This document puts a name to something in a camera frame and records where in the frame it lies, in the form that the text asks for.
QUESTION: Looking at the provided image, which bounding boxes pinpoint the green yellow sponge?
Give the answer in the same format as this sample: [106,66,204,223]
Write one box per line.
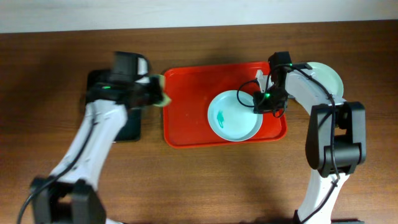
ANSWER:
[151,74,172,107]

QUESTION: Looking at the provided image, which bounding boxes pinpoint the light blue plate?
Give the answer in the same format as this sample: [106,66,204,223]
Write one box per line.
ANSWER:
[207,90,263,142]

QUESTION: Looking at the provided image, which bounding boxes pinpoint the mint green plate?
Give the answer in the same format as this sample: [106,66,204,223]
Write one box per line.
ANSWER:
[308,62,337,96]

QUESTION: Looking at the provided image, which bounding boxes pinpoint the white plate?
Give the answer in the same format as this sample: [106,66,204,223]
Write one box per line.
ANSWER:
[335,74,344,97]

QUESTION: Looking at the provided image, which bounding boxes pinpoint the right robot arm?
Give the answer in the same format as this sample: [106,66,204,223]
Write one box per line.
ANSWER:
[253,52,366,223]

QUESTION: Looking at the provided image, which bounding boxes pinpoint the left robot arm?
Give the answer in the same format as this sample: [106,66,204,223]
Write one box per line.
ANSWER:
[21,52,167,223]

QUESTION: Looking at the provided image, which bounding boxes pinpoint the black plastic tray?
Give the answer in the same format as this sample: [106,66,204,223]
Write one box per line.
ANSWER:
[86,69,142,142]

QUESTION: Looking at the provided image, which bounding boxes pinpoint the red plastic tray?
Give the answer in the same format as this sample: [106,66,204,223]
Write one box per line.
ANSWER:
[163,62,269,148]

